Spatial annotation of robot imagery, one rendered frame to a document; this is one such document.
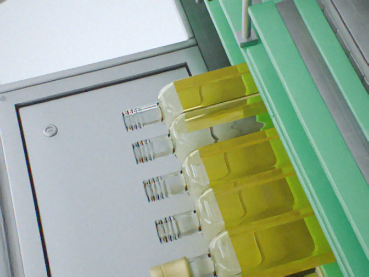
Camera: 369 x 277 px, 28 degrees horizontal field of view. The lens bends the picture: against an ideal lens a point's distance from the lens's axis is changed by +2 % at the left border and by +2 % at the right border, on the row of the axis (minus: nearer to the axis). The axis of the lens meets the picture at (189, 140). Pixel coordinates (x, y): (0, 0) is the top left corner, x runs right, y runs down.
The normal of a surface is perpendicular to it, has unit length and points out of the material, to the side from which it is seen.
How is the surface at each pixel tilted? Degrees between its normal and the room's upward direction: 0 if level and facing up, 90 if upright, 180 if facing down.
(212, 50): 90
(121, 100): 90
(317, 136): 90
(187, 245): 90
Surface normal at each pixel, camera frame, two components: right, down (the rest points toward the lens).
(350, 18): -0.05, -0.57
